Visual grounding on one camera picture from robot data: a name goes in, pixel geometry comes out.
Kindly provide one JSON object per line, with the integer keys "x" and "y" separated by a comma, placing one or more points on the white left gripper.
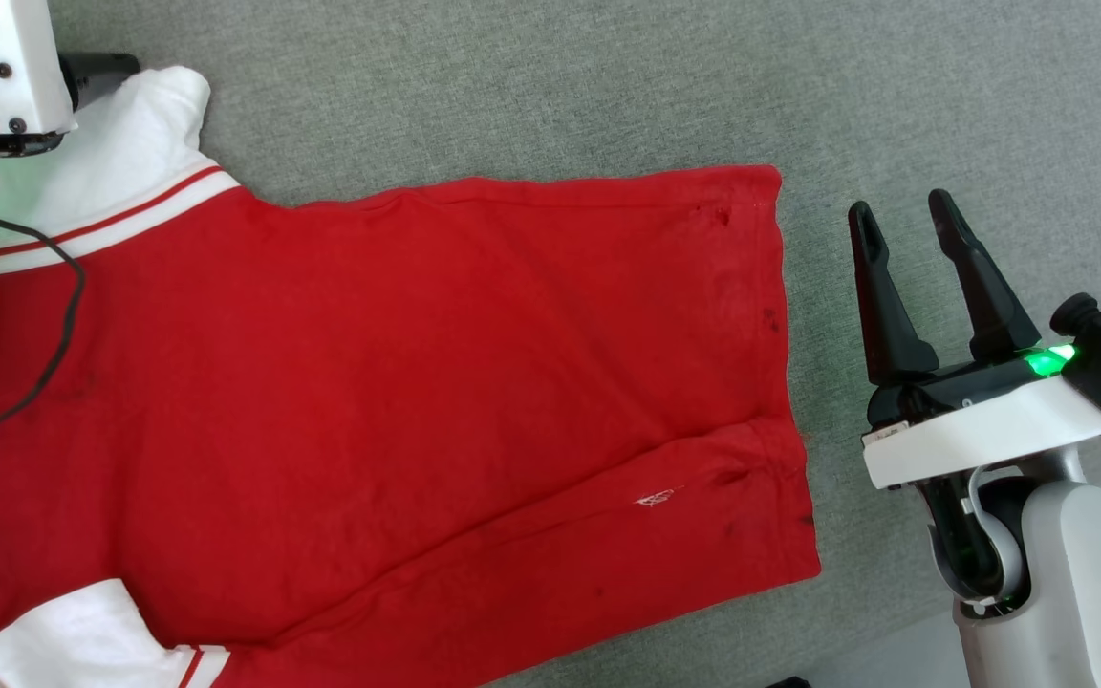
{"x": 6, "y": 57}

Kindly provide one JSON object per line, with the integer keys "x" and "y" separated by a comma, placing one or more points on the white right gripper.
{"x": 981, "y": 430}

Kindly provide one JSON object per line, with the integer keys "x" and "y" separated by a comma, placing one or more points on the red and white t-shirt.
{"x": 417, "y": 382}

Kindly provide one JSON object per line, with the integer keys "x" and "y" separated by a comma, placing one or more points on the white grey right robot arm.
{"x": 1067, "y": 573}

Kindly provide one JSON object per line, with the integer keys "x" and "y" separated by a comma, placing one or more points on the grey fabric sofa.
{"x": 512, "y": 76}

